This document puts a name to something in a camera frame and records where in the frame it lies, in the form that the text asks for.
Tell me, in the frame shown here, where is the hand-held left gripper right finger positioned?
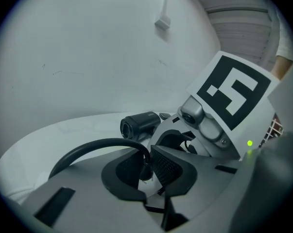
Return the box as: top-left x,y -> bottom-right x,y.
150,145 -> 246,232

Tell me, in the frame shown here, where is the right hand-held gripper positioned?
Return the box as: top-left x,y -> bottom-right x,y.
177,50 -> 282,163

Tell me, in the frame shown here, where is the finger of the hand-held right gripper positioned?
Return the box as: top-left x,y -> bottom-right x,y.
147,114 -> 195,152

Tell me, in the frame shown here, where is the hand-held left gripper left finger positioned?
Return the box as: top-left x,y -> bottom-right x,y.
21,150 -> 162,233

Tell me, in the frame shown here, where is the person's right forearm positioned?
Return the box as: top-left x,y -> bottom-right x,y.
269,55 -> 293,80

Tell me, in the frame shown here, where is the black hair dryer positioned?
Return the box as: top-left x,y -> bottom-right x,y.
120,110 -> 162,141

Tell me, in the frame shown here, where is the small black rectangular box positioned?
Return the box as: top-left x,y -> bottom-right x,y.
158,111 -> 172,121

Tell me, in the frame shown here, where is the person's white printed shirt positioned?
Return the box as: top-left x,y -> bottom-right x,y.
274,6 -> 293,63

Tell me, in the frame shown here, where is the black cord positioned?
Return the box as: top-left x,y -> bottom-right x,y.
48,137 -> 152,182

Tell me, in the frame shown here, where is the white wire rack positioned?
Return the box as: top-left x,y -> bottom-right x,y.
259,118 -> 285,148

